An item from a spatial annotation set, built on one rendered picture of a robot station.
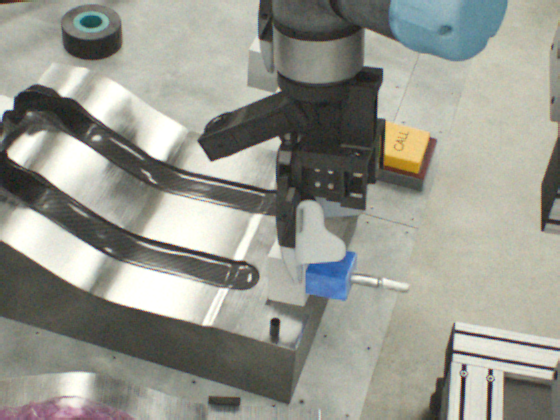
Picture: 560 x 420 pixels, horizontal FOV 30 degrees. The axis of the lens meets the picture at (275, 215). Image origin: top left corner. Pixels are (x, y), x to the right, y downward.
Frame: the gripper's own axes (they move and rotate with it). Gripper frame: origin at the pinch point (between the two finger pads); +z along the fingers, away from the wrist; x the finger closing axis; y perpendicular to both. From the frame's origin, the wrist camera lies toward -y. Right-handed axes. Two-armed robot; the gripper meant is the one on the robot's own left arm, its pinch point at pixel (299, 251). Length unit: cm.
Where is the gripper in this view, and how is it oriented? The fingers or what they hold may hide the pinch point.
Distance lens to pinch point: 101.0
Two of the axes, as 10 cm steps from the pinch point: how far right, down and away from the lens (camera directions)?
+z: 0.3, 8.1, 5.9
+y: 9.5, 1.6, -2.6
